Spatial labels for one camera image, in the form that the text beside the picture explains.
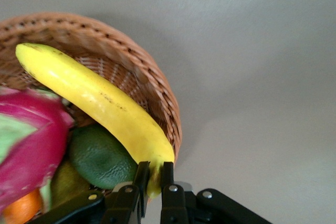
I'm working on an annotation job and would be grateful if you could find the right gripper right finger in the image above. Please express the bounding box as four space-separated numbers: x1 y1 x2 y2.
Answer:
160 161 273 224

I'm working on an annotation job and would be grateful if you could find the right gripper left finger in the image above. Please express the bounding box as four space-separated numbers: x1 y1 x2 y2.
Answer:
28 161 151 224

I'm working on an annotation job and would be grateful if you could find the yellow banana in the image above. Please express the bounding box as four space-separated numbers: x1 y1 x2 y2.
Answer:
15 42 176 200

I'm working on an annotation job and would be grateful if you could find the dark green avocado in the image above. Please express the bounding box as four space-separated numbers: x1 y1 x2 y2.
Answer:
68 125 139 190

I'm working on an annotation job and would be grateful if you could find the yellow-green pear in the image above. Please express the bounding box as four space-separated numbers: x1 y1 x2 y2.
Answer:
49 159 91 209

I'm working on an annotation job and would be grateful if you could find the small orange fruit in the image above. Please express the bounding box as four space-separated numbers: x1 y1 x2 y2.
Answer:
2 188 44 224

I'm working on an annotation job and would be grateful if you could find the pink dragon fruit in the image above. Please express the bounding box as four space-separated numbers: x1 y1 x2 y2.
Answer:
0 87 76 213

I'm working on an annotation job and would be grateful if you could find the brown woven wicker basket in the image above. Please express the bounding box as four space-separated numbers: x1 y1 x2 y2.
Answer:
0 11 183 196

